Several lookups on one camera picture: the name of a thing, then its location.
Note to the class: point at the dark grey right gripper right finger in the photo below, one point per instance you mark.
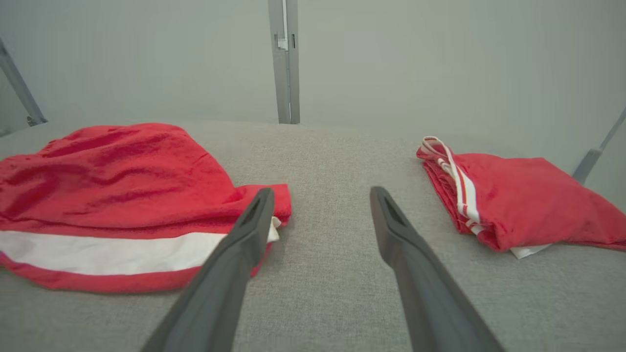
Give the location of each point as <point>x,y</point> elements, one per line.
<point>430,298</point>

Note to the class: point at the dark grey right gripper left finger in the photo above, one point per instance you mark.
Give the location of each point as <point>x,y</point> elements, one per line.
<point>220,293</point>

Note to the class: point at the red Bulls 23 jersey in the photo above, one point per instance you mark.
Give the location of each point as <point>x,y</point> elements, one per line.
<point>528,200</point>

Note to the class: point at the red shorts with white band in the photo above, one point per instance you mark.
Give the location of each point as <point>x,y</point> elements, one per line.
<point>112,186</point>

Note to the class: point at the grey metal frame post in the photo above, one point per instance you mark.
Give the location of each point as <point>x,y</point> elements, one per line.
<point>19,88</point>
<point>592,161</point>

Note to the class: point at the grey metal post with latch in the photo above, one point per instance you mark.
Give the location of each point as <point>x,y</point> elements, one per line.
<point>284,73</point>

